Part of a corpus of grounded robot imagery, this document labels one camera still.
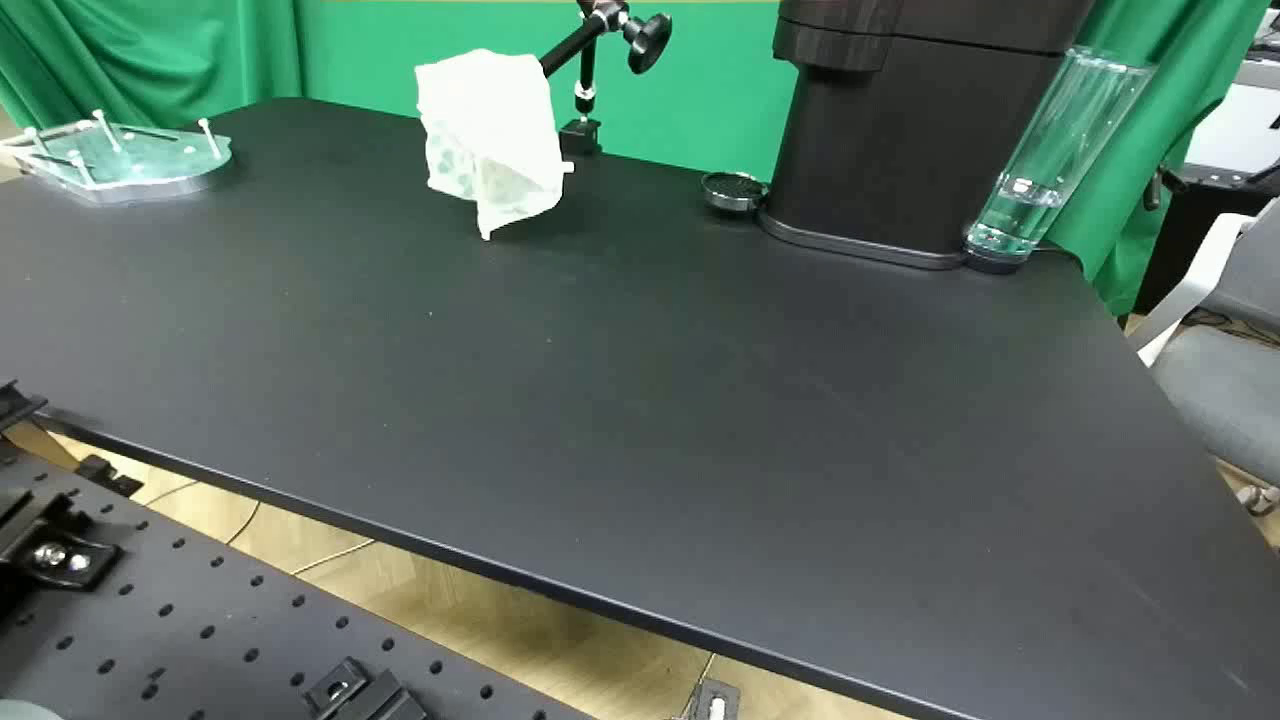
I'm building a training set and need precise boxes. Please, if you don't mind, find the green draped curtain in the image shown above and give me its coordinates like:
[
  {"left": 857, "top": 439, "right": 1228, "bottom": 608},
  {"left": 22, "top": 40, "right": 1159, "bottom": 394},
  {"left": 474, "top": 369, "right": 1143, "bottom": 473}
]
[
  {"left": 0, "top": 0, "right": 309, "bottom": 135},
  {"left": 1042, "top": 0, "right": 1271, "bottom": 320}
]

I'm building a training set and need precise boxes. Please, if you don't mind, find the green flat backdrop screen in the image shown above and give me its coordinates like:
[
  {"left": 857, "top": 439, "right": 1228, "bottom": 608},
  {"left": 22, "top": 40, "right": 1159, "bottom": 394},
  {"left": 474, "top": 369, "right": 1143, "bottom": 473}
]
[{"left": 292, "top": 0, "right": 803, "bottom": 182}]

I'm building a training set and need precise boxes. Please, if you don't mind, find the silver floor outlet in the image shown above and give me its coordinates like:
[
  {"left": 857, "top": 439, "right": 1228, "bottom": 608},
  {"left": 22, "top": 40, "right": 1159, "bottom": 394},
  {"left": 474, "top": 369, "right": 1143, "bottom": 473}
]
[{"left": 685, "top": 680, "right": 744, "bottom": 720}]

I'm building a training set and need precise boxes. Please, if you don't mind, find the black coffee machine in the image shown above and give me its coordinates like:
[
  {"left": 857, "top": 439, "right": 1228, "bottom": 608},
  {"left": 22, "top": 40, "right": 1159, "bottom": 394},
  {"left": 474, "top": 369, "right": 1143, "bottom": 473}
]
[{"left": 756, "top": 0, "right": 1101, "bottom": 277}]

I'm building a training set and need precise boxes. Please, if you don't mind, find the black square bracket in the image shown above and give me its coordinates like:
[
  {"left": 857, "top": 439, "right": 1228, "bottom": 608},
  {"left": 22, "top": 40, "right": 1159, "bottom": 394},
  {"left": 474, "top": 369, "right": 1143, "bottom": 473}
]
[{"left": 298, "top": 653, "right": 435, "bottom": 720}]

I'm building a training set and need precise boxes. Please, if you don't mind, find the black clamp with silver bolts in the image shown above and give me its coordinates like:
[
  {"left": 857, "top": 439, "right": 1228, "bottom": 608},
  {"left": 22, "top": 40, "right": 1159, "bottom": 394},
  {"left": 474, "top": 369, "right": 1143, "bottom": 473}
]
[{"left": 0, "top": 488, "right": 129, "bottom": 591}]

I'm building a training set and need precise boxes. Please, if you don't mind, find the white desk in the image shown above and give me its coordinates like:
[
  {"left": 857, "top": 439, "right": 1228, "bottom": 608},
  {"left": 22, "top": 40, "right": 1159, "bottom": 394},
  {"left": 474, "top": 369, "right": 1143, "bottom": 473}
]
[{"left": 1179, "top": 55, "right": 1280, "bottom": 190}]

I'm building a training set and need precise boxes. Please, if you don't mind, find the clear plastic tray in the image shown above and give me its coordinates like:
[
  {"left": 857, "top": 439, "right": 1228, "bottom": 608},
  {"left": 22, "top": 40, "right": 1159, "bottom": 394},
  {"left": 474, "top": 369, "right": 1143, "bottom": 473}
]
[{"left": 8, "top": 109, "right": 234, "bottom": 197}]

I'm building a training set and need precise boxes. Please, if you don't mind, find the small black mounting block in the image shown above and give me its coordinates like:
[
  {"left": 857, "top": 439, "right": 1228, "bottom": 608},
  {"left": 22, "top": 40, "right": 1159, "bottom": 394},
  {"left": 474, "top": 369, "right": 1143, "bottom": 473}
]
[{"left": 70, "top": 450, "right": 142, "bottom": 501}]

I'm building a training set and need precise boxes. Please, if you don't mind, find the black perforated breadboard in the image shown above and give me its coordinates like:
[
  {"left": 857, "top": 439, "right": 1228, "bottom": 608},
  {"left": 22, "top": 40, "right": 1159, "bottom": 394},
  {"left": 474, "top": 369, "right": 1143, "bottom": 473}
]
[{"left": 0, "top": 431, "right": 593, "bottom": 720}]

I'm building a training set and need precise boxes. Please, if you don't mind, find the grey office chair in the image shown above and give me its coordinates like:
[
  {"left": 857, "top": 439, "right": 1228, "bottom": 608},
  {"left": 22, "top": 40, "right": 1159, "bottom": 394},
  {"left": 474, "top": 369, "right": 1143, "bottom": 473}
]
[{"left": 1131, "top": 197, "right": 1280, "bottom": 521}]

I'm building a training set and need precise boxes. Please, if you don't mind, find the clear water tank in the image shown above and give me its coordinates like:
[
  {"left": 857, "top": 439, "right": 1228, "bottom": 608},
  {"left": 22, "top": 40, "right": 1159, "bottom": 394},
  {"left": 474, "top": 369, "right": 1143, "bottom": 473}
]
[{"left": 958, "top": 45, "right": 1154, "bottom": 262}]

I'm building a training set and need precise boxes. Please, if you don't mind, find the small black round cap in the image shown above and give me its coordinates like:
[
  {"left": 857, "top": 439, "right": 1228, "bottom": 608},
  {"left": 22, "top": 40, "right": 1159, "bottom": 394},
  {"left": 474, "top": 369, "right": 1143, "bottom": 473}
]
[{"left": 698, "top": 167, "right": 773, "bottom": 220}]

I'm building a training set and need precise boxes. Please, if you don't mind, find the white cloth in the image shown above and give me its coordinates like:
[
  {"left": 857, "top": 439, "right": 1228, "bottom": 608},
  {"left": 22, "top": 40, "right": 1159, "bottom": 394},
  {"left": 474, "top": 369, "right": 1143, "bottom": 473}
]
[{"left": 413, "top": 46, "right": 576, "bottom": 242}]

